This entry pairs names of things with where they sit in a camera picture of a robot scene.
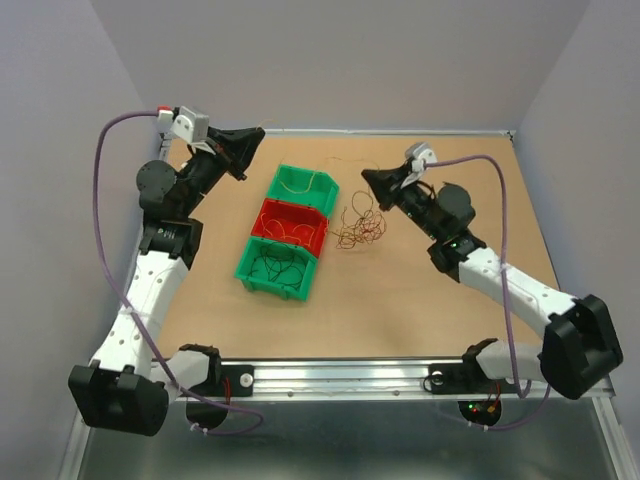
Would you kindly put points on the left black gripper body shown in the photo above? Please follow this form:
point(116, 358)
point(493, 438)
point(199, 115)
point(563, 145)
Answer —
point(204, 169)

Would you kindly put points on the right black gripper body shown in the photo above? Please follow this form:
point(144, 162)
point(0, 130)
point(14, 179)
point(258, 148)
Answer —
point(414, 201)

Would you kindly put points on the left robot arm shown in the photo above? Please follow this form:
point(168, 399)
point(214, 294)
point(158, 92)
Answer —
point(215, 409)

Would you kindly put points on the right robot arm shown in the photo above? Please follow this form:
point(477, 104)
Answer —
point(579, 345)

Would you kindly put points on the far green plastic bin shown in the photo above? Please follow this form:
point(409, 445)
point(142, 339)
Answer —
point(306, 187)

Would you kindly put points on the green plastic bin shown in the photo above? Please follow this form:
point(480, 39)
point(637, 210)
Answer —
point(280, 269)
point(306, 187)

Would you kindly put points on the red plastic bin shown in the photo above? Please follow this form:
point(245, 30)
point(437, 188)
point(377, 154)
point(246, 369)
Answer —
point(292, 224)

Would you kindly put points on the near green plastic bin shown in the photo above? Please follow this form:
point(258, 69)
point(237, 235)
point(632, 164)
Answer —
point(280, 269)

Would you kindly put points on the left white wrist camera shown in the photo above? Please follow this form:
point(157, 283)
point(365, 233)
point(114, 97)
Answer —
point(185, 123)

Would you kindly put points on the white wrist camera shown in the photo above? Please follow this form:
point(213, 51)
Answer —
point(185, 123)
point(418, 159)

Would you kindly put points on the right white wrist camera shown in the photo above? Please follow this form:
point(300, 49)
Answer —
point(418, 159)

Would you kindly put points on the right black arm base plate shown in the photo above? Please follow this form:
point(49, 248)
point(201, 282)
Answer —
point(462, 379)

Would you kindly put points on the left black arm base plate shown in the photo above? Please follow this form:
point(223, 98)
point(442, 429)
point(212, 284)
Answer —
point(234, 380)

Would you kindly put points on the aluminium front mounting rail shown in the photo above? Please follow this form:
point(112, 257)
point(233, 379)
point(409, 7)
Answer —
point(345, 382)

